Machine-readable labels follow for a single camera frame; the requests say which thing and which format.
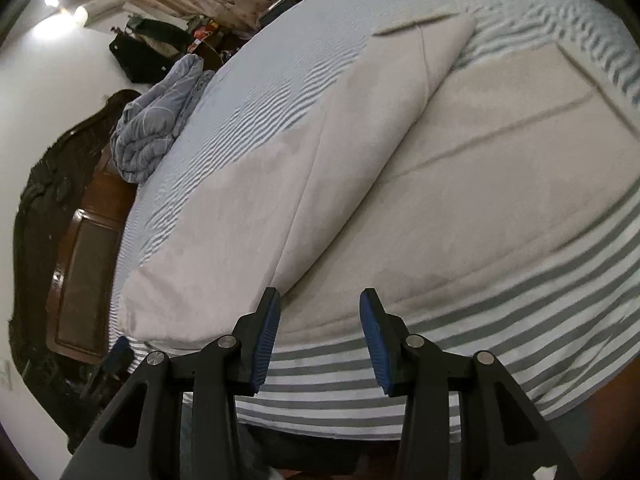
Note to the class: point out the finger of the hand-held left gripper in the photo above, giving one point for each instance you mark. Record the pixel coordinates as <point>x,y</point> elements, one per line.
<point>119,352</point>

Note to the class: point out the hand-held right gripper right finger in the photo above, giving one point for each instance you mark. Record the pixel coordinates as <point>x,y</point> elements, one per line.
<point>374,342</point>

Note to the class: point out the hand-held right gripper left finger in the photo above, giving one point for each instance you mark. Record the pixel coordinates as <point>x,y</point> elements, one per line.
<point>264,340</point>

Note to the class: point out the grey fleece towel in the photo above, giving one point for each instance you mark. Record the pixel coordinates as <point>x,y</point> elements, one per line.
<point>350,185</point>

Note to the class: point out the dark carved wooden headboard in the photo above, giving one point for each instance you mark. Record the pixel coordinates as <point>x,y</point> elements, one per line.
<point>85,240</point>

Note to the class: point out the folded grey patterned quilt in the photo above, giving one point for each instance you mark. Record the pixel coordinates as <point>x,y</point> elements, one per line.
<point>150,120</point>

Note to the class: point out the black bag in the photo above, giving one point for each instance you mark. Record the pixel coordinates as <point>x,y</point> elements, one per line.
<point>142,57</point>

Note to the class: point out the grey white striped bed sheet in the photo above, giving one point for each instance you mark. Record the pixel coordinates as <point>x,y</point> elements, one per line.
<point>320,35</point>

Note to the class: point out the white air conditioner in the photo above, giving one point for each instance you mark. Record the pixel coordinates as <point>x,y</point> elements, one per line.
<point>102,7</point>

